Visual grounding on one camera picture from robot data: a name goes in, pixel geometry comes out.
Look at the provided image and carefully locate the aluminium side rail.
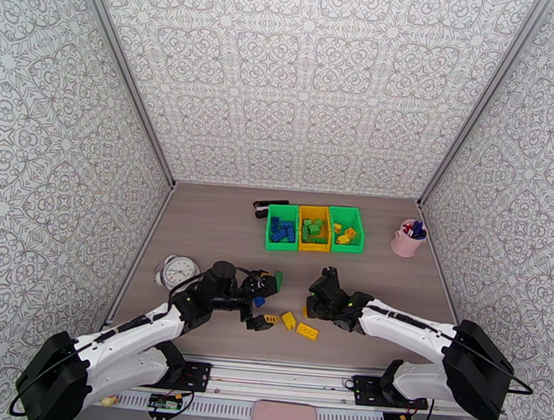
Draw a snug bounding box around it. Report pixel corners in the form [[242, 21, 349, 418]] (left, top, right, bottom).
[[99, 176, 180, 338]]

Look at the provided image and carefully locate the aluminium front rail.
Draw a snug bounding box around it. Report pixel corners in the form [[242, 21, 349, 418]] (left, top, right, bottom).
[[96, 345, 509, 419]]

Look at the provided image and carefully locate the white slotted cable duct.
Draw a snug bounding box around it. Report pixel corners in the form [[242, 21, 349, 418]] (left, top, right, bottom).
[[115, 391, 387, 420]]

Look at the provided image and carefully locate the pink cup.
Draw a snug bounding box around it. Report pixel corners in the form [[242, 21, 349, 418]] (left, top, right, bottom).
[[389, 218, 429, 260]]

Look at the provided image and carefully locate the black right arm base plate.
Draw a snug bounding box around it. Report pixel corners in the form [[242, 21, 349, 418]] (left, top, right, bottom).
[[352, 374, 432, 412]]

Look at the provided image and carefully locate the black stapler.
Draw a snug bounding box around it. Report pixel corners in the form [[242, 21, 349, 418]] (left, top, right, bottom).
[[251, 196, 291, 222]]

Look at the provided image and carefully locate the green plastic bin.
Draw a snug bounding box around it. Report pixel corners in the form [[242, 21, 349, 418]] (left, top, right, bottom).
[[325, 204, 368, 255], [264, 202, 303, 254]]

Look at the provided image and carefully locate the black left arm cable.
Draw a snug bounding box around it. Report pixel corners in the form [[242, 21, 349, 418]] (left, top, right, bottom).
[[7, 249, 266, 420]]

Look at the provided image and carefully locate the white alarm clock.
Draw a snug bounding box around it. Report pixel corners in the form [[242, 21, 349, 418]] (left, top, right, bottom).
[[154, 253, 202, 292]]

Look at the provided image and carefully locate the aluminium corner post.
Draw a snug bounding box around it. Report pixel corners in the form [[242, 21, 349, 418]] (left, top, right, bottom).
[[416, 0, 549, 218], [55, 0, 193, 190]]

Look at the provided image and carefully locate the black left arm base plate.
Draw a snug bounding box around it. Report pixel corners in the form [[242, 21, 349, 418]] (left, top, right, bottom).
[[150, 357, 214, 394]]

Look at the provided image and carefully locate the yellow plastic bin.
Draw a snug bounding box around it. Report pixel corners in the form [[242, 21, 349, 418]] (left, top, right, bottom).
[[295, 203, 334, 254]]

